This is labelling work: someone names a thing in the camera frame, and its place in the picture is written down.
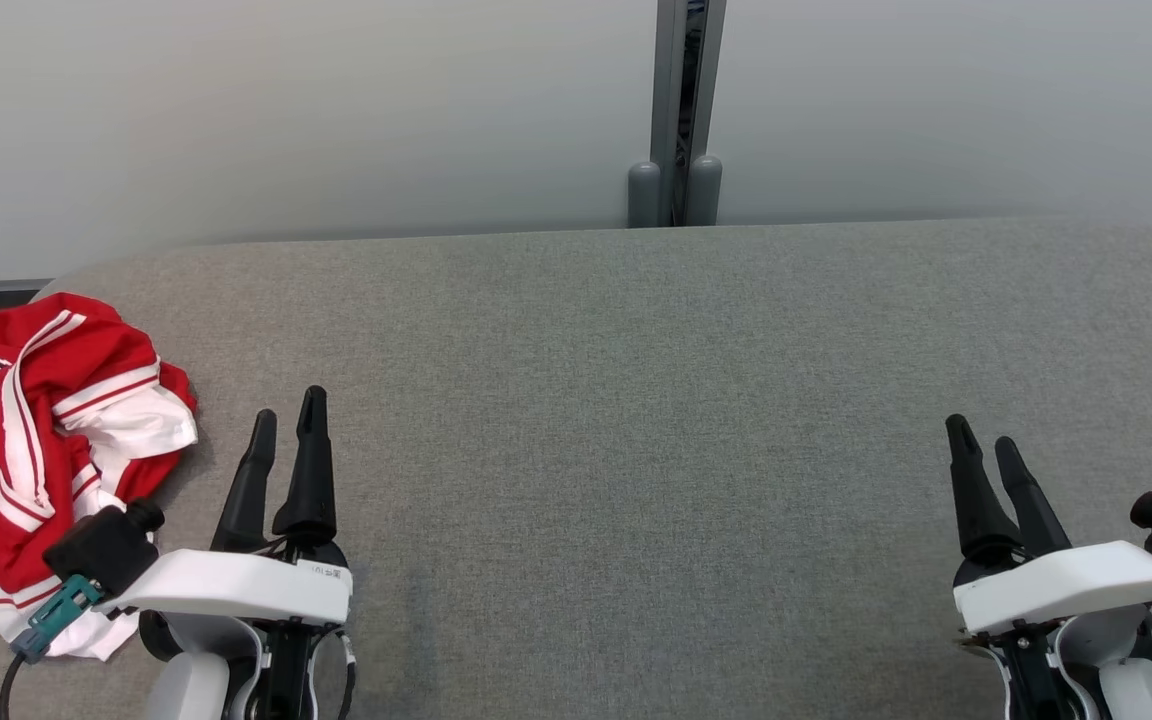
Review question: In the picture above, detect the grey cylinder post foot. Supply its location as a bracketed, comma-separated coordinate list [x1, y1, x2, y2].
[688, 153, 723, 227]
[628, 160, 661, 229]

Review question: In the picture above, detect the red shirt with white sleeves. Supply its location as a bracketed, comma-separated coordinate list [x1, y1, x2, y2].
[0, 292, 199, 661]

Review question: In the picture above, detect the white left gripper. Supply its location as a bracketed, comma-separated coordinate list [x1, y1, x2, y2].
[101, 385, 353, 629]

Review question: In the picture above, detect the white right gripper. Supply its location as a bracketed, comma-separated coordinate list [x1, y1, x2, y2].
[944, 413, 1152, 636]

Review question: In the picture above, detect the black left camera cable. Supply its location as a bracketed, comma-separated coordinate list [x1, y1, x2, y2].
[0, 650, 32, 720]

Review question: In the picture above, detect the teal left camera connector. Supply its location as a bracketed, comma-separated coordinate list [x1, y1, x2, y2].
[11, 575, 105, 663]

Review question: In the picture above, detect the grey metal wall rail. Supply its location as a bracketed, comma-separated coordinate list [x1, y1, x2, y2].
[649, 0, 727, 227]

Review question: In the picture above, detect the thin black left gripper cable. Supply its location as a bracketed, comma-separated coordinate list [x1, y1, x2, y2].
[334, 628, 357, 720]

